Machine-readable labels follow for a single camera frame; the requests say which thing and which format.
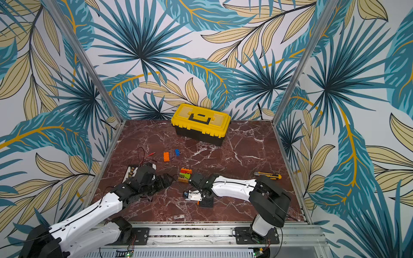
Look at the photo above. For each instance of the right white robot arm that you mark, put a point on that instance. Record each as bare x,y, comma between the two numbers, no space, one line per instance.
270,201

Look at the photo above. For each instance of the green 2x4 brick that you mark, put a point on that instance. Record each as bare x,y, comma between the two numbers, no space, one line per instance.
185,175

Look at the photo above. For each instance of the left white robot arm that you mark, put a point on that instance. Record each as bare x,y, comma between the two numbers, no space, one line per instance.
75,236

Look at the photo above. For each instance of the aluminium front rail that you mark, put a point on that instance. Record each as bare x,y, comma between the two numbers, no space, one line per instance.
215,240

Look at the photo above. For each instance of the tan 2x4 brick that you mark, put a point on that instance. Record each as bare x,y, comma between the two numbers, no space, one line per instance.
183,180

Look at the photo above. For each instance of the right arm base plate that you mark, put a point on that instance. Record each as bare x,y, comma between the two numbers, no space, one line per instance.
245,236

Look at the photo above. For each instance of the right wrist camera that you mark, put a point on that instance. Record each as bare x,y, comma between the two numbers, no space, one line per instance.
192,196

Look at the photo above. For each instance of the yellow black toolbox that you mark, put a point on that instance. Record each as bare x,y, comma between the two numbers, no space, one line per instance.
201,124

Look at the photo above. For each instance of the yellow utility knife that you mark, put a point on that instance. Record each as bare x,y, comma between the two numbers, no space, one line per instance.
271,176

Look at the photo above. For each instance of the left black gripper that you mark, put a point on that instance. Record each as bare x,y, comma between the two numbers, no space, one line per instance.
162,185

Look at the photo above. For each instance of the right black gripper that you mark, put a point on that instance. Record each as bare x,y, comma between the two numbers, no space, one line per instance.
196,180

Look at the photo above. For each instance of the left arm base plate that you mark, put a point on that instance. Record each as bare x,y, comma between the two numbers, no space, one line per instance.
135,236

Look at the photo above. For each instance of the orange 2x4 brick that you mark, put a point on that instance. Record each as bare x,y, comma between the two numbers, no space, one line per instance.
186,171
166,157

